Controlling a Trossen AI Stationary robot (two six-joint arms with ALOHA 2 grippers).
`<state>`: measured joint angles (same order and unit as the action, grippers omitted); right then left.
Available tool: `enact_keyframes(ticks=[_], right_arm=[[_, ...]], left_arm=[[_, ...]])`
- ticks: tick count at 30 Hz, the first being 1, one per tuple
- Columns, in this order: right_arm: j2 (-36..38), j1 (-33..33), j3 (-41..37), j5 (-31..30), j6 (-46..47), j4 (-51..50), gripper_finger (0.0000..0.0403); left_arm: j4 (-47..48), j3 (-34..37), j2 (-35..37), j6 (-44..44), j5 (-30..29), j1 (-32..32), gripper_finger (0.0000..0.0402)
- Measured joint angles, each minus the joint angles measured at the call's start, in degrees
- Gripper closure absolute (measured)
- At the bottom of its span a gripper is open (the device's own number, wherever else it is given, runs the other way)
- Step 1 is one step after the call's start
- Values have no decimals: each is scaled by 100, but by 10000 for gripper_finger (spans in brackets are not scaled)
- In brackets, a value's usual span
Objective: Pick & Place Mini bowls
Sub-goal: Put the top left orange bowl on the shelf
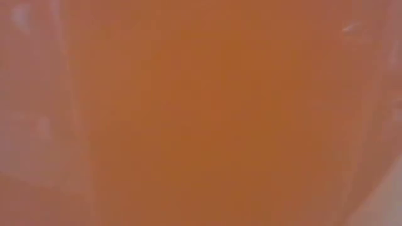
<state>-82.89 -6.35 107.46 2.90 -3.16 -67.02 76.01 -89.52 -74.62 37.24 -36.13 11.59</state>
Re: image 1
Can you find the orange plastic mini bowl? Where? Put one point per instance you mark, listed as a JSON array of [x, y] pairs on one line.
[[201, 113]]

